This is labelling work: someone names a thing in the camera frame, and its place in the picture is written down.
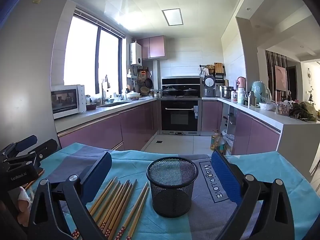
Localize bamboo chopstick two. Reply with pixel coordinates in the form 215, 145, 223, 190
94, 182, 121, 225

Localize bamboo chopstick three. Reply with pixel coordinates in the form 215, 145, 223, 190
98, 183, 126, 228

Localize bamboo chopstick four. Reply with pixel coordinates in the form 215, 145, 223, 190
100, 180, 130, 231

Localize bamboo chopstick one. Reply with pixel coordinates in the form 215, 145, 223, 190
71, 176, 117, 239

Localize bamboo chopstick six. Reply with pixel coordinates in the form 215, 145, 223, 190
105, 180, 137, 240

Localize bamboo chopstick seven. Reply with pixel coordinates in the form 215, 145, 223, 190
113, 183, 148, 239

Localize bamboo chopstick eight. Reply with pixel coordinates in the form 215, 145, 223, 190
126, 186, 149, 240

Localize black mesh cup holder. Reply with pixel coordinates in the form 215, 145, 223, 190
146, 157, 199, 218

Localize bamboo chopstick five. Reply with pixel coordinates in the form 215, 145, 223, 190
103, 184, 132, 237

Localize kitchen faucet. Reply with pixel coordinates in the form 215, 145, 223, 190
101, 74, 110, 105

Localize left hand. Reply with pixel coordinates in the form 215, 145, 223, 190
17, 187, 31, 227

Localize white microwave oven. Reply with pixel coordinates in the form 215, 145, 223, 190
51, 85, 86, 119

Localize teal purple tablecloth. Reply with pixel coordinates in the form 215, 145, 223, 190
32, 142, 320, 240

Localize cooking oil bottle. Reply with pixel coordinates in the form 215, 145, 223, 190
210, 130, 225, 153

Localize grey refrigerator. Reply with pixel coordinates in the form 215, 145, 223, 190
1, 0, 67, 148

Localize green leafy vegetables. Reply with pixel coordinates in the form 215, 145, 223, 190
289, 101, 318, 121

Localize black built-in oven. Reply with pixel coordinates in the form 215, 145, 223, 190
159, 98, 201, 135

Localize white water heater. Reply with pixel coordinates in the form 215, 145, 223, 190
130, 42, 142, 67

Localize steel stock pot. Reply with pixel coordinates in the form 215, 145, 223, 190
220, 86, 234, 99

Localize pink thermos jug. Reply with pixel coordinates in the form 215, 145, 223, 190
236, 76, 246, 93

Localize black stove hood unit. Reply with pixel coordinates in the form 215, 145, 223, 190
162, 76, 201, 98

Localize grey rice cooker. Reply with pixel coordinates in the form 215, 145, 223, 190
203, 75, 216, 98

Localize ceiling light panel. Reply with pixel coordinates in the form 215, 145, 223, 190
162, 8, 183, 26

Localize purple wall cabinet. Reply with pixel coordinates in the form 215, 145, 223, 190
137, 36, 165, 60

